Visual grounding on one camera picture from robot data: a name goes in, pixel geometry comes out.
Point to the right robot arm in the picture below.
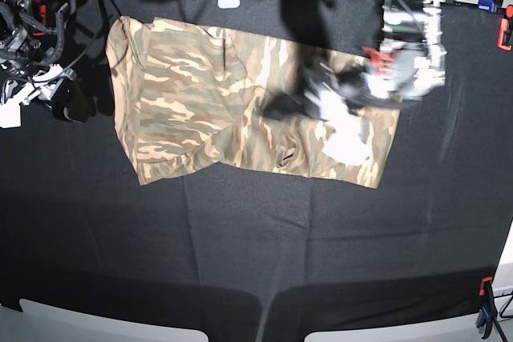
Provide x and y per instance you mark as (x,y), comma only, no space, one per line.
(32,43)

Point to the red blue clamp front right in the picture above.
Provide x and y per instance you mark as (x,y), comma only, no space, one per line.
(487,310)

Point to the black table cloth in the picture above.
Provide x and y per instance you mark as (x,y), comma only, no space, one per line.
(249,256)

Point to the camouflage t-shirt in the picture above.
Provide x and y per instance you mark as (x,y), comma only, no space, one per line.
(188,96)

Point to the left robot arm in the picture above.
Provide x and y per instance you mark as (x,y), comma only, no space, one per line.
(408,64)

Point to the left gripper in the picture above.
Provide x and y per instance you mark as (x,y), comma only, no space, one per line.
(326,95)

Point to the red clamp right rear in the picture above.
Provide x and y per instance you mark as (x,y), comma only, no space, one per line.
(505,30)

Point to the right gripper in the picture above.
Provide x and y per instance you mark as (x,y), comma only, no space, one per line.
(55,89)

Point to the red clamp left rear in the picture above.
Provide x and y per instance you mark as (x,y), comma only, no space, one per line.
(39,11)

